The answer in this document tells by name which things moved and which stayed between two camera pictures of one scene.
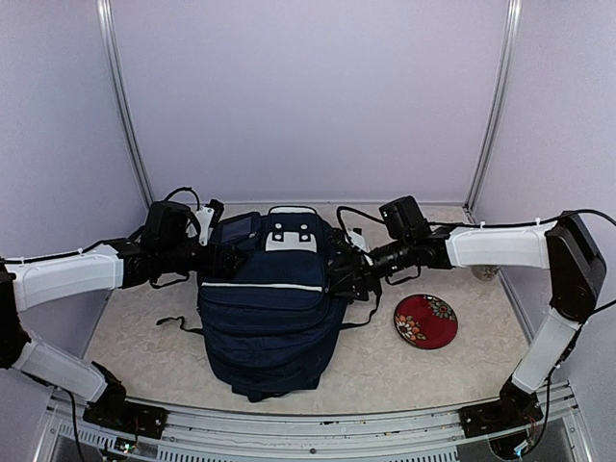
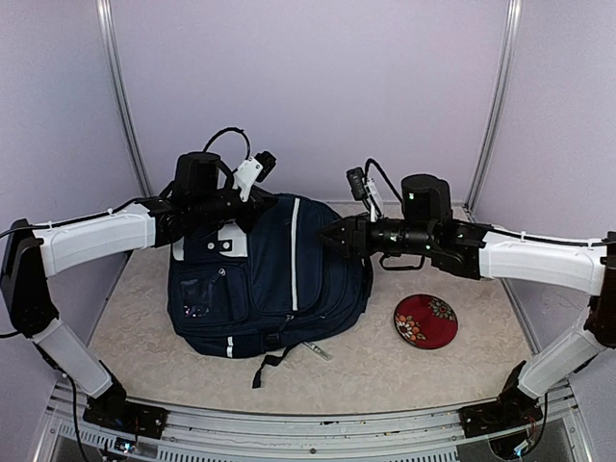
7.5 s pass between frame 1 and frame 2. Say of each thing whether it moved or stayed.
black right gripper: moved
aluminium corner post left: stayed
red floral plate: stayed
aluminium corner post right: stayed
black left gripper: moved
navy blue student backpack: moved
